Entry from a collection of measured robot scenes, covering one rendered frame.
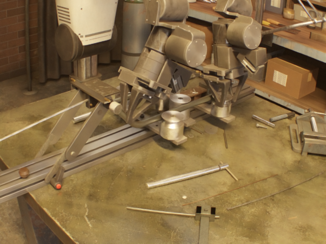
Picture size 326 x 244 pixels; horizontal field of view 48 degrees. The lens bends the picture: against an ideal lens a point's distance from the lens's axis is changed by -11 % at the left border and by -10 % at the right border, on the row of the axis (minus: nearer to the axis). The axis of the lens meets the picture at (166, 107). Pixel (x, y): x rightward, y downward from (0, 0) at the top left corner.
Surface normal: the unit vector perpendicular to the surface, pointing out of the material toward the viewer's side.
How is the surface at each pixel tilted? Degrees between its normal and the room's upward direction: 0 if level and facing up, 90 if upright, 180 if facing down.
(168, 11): 105
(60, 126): 90
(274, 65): 92
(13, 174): 0
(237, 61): 80
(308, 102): 0
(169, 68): 90
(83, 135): 90
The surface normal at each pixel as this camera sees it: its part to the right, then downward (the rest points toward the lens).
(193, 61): 0.66, 0.34
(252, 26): 0.53, 0.25
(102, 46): 0.67, 0.58
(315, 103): 0.06, -0.90
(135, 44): 0.06, 0.44
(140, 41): 0.36, 0.43
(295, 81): -0.78, 0.25
